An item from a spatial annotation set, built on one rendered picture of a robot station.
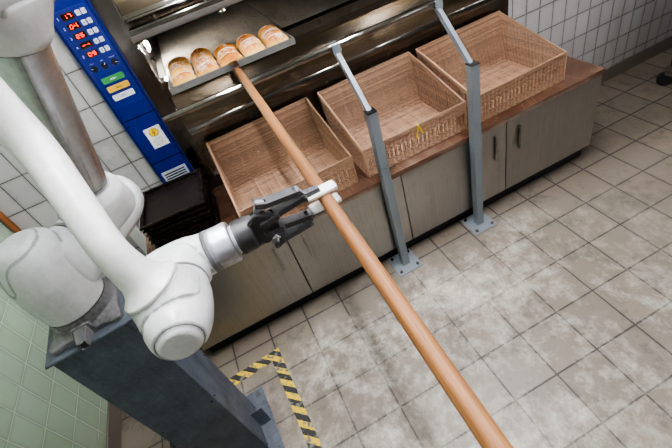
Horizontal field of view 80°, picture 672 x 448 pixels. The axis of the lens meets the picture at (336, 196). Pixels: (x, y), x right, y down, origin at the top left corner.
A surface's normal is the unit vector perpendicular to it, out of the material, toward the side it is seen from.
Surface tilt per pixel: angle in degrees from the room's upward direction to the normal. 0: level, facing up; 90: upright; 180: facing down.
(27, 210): 90
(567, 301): 0
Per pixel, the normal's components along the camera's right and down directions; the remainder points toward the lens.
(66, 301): 0.72, 0.30
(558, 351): -0.25, -0.73
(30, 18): 0.93, 0.36
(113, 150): 0.39, 0.52
